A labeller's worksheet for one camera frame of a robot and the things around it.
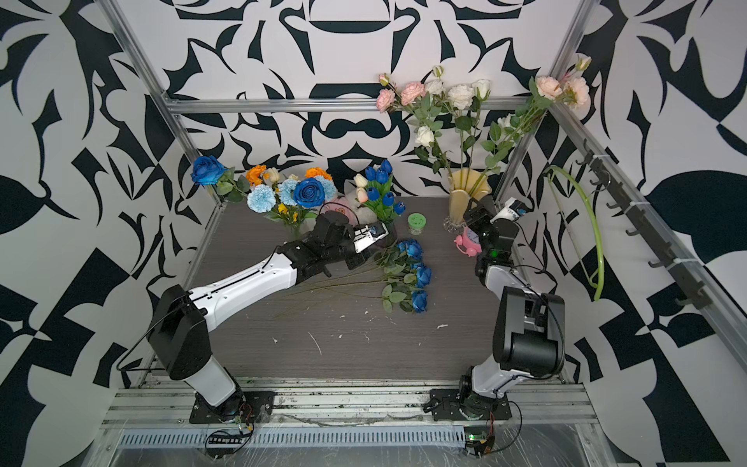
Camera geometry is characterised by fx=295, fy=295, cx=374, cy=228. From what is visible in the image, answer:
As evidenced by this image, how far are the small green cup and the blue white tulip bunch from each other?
0.54ft

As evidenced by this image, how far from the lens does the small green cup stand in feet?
3.60

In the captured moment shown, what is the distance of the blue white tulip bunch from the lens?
2.73 ft

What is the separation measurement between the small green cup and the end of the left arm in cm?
39
